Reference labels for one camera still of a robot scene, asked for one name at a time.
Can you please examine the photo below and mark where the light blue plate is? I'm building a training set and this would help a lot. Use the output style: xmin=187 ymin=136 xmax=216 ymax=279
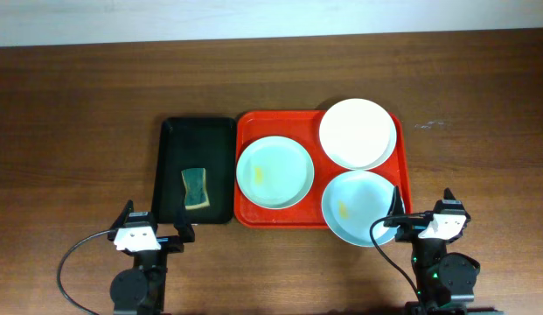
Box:
xmin=321 ymin=170 xmax=397 ymax=247

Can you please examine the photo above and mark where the red plastic tray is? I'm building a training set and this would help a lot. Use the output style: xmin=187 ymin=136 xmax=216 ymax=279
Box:
xmin=233 ymin=109 xmax=414 ymax=230

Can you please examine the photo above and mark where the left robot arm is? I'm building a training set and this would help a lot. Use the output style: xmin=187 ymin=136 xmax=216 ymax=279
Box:
xmin=108 ymin=200 xmax=195 ymax=315

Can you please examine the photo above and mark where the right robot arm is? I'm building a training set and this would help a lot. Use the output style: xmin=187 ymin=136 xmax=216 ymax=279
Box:
xmin=376 ymin=187 xmax=500 ymax=315

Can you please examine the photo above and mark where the mint green plate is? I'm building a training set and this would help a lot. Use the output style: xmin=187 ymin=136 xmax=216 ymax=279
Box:
xmin=236 ymin=136 xmax=315 ymax=210

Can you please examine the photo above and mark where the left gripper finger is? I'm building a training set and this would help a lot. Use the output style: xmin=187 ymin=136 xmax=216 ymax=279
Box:
xmin=173 ymin=205 xmax=195 ymax=243
xmin=110 ymin=199 xmax=134 ymax=230

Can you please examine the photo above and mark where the green yellow sponge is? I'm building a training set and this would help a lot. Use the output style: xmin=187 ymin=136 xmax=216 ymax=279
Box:
xmin=181 ymin=168 xmax=210 ymax=211

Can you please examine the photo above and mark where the black plastic tray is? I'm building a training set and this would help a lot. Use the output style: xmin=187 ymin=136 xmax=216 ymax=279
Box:
xmin=151 ymin=117 xmax=236 ymax=224

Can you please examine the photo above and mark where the white cream plate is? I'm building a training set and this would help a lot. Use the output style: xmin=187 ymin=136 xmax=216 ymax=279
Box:
xmin=318 ymin=98 xmax=396 ymax=170

